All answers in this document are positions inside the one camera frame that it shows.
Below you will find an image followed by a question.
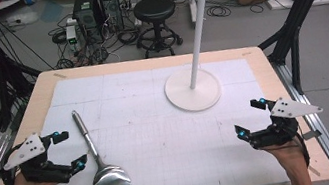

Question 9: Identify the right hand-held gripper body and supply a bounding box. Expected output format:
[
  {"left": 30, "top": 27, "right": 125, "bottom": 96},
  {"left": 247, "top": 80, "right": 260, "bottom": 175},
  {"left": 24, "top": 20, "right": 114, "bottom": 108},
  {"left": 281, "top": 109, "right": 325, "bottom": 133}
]
[{"left": 240, "top": 90, "right": 328, "bottom": 152}]

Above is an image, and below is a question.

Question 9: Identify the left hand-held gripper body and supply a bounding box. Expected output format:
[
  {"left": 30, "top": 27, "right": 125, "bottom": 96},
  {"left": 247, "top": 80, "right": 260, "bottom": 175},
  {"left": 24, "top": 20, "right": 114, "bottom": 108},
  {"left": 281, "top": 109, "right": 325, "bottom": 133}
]
[{"left": 0, "top": 127, "right": 79, "bottom": 185}]

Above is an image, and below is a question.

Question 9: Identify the steel spatula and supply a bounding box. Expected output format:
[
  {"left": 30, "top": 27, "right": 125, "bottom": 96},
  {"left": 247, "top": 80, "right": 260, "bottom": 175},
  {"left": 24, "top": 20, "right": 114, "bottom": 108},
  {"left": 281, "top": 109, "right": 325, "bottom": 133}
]
[{"left": 70, "top": 102, "right": 132, "bottom": 185}]

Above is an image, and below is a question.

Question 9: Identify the person's right hand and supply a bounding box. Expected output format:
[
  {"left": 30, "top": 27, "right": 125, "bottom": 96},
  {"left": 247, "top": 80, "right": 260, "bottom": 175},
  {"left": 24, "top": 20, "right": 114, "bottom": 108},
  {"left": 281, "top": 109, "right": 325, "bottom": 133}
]
[{"left": 262, "top": 136, "right": 312, "bottom": 174}]

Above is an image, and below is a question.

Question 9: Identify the grey tape strip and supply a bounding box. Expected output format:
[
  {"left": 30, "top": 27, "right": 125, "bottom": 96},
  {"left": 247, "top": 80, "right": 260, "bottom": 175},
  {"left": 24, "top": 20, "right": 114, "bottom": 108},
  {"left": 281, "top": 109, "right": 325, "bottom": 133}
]
[{"left": 300, "top": 128, "right": 323, "bottom": 142}]

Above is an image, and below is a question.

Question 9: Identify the white hanging rack stand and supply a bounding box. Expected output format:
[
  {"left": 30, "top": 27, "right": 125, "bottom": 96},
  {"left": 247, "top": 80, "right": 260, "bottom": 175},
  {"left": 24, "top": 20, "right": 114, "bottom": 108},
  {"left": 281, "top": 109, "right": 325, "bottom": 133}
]
[{"left": 149, "top": 0, "right": 252, "bottom": 117}]

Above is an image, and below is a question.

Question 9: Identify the white gridded mat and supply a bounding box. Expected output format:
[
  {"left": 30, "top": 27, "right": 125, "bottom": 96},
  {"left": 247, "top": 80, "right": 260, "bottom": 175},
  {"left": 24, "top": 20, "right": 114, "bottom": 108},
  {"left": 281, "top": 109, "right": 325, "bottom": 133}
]
[{"left": 11, "top": 45, "right": 292, "bottom": 185}]

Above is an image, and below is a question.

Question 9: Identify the small white green-lit device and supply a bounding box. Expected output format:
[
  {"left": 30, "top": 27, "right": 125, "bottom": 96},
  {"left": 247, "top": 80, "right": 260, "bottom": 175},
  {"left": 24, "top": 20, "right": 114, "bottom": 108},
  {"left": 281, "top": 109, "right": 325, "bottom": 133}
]
[{"left": 64, "top": 24, "right": 79, "bottom": 46}]

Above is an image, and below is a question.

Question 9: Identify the black computer tower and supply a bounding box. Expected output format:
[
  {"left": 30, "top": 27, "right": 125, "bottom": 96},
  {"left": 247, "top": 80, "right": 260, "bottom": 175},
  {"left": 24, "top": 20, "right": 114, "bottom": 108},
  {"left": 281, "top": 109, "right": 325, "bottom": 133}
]
[
  {"left": 98, "top": 0, "right": 126, "bottom": 35},
  {"left": 69, "top": 0, "right": 107, "bottom": 46}
]

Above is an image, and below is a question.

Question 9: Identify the black round stool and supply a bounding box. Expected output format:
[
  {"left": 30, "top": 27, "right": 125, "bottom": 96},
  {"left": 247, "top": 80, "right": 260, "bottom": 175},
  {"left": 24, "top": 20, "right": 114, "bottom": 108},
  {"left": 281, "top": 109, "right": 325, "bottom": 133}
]
[{"left": 129, "top": 0, "right": 186, "bottom": 62}]

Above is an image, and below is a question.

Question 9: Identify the coiled black cable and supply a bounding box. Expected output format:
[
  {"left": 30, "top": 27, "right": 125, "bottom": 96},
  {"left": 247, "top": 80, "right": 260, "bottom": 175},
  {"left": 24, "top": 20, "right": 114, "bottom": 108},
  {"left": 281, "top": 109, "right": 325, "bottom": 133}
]
[
  {"left": 205, "top": 3, "right": 233, "bottom": 20},
  {"left": 116, "top": 28, "right": 142, "bottom": 46}
]

